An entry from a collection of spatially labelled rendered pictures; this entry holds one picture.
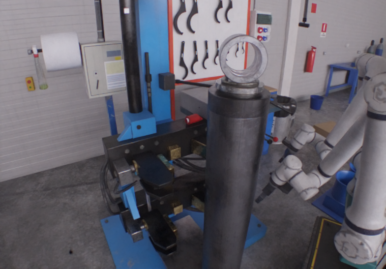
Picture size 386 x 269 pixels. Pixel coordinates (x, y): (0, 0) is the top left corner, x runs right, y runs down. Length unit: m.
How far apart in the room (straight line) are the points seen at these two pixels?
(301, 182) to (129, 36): 1.14
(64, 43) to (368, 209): 1.85
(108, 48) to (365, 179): 1.67
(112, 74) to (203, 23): 2.00
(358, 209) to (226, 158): 0.54
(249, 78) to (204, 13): 2.82
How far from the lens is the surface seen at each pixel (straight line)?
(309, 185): 1.15
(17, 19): 2.94
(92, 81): 1.78
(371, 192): 0.96
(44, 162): 3.33
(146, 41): 1.40
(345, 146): 1.11
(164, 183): 1.08
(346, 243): 1.09
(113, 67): 1.79
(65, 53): 1.71
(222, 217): 0.96
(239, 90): 0.70
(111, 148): 1.26
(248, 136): 0.74
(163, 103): 1.51
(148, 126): 1.32
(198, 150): 1.43
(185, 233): 1.96
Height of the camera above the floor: 1.68
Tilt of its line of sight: 25 degrees down
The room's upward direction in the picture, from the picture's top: straight up
